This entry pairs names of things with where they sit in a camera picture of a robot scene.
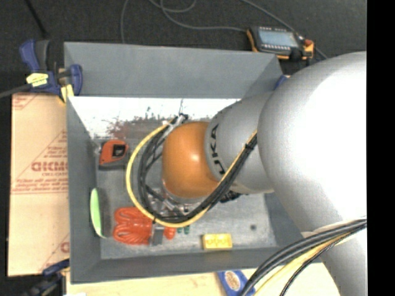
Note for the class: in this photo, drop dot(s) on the yellow flat block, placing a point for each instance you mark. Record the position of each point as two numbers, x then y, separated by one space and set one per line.
217 241

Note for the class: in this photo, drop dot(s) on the black cylinder on white bracket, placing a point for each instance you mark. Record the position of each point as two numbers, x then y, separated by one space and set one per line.
230 196

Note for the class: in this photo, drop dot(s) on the brown cardboard board red print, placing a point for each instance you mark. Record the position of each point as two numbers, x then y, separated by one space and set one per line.
37 140

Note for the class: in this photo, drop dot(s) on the orange tape measure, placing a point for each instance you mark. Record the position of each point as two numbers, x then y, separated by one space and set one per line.
112 153

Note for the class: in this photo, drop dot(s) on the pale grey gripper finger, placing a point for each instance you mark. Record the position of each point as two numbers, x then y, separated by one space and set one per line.
157 236

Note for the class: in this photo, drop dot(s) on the grey metal bin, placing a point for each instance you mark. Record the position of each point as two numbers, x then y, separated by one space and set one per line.
172 69

